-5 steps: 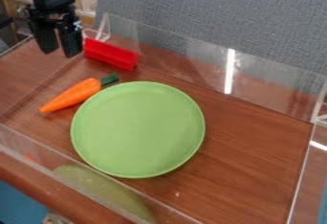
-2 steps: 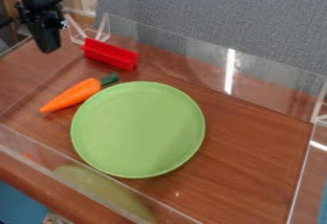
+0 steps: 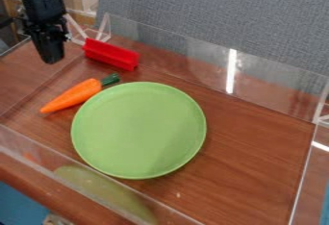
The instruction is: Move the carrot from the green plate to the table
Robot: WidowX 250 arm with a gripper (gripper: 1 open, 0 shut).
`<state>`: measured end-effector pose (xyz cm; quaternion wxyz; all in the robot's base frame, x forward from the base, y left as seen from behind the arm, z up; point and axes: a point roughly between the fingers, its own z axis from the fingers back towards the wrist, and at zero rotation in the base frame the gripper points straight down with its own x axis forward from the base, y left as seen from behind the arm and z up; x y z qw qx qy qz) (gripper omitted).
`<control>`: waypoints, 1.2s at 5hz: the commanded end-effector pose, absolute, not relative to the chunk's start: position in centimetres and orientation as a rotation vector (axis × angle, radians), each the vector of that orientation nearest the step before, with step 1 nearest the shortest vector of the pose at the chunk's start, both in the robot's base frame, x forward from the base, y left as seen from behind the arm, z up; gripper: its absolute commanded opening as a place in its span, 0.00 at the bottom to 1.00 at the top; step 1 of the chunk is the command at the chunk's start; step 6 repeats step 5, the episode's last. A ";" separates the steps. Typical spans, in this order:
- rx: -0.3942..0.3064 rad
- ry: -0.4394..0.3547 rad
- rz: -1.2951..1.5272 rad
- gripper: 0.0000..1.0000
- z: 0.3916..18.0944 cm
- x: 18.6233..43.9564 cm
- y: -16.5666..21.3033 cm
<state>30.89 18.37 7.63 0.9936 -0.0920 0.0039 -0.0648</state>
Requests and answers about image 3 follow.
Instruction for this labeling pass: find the red plastic block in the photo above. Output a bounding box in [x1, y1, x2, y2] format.
[81, 38, 139, 71]

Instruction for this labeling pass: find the green round plate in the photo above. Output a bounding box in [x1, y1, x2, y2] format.
[71, 82, 207, 180]

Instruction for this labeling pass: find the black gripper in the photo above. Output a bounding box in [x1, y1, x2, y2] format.
[23, 20, 72, 64]

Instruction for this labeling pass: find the orange toy carrot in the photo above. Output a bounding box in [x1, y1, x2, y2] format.
[40, 73, 119, 113]

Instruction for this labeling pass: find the clear acrylic enclosure wall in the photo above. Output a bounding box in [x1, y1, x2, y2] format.
[0, 17, 329, 225]

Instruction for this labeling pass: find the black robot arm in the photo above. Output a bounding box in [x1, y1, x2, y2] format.
[17, 0, 71, 64]

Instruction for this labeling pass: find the clear acrylic triangular bracket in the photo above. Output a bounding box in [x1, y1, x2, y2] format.
[65, 13, 112, 45]

